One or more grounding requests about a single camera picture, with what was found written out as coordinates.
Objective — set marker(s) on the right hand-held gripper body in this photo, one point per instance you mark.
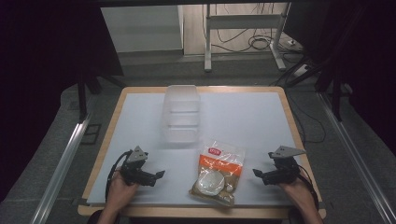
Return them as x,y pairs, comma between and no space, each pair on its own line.
284,166

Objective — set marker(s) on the white metal desk frame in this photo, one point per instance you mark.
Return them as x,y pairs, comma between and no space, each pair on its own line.
244,21

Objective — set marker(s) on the white cabinet panel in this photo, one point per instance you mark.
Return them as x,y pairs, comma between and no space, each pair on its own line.
141,28

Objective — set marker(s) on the black metal stand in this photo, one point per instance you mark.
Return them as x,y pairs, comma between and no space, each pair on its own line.
84,96
334,90

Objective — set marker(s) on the clear plastic drawer organizer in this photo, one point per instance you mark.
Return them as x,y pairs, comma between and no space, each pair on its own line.
181,114

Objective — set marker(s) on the aluminium floor rail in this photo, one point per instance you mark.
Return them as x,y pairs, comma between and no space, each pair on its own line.
60,169
358,158

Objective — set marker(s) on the person's right hand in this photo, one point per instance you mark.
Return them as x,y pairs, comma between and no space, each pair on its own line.
297,191

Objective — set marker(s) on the clear orange-labelled snack bag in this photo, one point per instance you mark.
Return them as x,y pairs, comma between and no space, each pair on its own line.
218,174

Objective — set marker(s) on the white power strip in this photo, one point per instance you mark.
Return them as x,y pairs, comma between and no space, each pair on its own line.
300,70

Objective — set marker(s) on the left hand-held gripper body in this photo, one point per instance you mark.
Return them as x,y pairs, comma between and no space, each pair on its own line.
134,166

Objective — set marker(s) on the person's left hand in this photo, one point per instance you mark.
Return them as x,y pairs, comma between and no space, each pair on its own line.
120,190

